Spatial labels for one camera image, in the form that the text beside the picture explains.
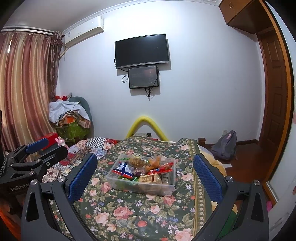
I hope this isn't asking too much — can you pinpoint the red snack bag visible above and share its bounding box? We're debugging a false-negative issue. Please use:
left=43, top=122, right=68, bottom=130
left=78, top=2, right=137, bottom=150
left=147, top=162, right=174, bottom=175

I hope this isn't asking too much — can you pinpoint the green peas snack bag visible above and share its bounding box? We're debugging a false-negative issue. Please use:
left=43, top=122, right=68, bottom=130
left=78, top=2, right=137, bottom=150
left=118, top=176, right=139, bottom=186

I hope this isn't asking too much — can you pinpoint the biscuit pack with barcode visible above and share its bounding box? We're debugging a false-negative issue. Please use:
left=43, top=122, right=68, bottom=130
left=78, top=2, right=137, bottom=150
left=161, top=172, right=172, bottom=185

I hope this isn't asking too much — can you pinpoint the blue white snack bag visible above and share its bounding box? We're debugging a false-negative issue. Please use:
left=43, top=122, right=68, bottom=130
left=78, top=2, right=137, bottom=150
left=112, top=162, right=134, bottom=179

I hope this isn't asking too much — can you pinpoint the red box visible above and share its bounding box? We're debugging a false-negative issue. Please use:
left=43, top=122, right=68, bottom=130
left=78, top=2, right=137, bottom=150
left=36, top=133, right=59, bottom=151

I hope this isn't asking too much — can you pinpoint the pink plush toy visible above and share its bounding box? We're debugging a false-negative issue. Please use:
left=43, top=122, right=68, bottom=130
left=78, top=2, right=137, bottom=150
left=55, top=137, right=69, bottom=150

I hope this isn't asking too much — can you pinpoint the patchwork checkered quilt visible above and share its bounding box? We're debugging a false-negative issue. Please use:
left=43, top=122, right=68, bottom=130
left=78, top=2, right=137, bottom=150
left=42, top=137, right=119, bottom=183

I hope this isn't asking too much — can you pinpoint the pile of clothes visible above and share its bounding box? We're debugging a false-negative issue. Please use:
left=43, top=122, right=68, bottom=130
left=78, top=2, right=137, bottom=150
left=49, top=94, right=92, bottom=145

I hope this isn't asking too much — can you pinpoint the floral green bedspread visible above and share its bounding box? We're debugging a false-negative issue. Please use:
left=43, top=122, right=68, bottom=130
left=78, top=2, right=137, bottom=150
left=74, top=137, right=226, bottom=240

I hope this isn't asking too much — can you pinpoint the grey backpack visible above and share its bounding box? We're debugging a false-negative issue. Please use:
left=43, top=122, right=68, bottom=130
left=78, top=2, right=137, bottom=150
left=210, top=130, right=237, bottom=161

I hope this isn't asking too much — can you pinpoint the striped pink curtain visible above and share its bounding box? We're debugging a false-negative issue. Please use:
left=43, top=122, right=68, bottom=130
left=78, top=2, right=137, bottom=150
left=1, top=32, right=57, bottom=150

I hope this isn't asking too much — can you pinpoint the clear plastic storage bin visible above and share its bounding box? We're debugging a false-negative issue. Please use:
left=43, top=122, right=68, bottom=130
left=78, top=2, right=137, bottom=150
left=106, top=154, right=176, bottom=196

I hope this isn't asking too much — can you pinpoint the bread snack pack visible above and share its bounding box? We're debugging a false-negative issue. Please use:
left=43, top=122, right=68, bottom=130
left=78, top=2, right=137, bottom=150
left=138, top=174, right=162, bottom=184

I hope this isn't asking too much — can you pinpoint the clear bag green zip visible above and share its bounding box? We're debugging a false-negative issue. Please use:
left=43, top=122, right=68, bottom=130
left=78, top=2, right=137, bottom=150
left=119, top=155, right=148, bottom=168

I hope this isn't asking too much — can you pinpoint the yellow foam tube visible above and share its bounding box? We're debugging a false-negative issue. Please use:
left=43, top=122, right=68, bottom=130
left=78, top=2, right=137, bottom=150
left=125, top=115, right=170, bottom=142

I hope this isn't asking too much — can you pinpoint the brown wooden door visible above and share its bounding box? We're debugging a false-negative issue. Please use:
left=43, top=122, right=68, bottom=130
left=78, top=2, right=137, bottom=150
left=257, top=1, right=294, bottom=182

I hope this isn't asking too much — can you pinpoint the white air conditioner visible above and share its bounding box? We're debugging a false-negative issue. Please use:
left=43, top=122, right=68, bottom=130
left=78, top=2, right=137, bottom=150
left=64, top=16, right=104, bottom=49

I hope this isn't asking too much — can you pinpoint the wooden overhead cabinet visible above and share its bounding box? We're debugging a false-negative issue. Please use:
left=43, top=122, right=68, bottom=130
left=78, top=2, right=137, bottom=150
left=219, top=0, right=274, bottom=34

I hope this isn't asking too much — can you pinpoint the small dark wall monitor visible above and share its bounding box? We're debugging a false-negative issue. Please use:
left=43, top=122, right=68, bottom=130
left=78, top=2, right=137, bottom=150
left=128, top=65, right=159, bottom=89

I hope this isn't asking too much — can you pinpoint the black wall television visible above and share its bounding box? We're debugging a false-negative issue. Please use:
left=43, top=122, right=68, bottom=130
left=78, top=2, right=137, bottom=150
left=114, top=34, right=170, bottom=69

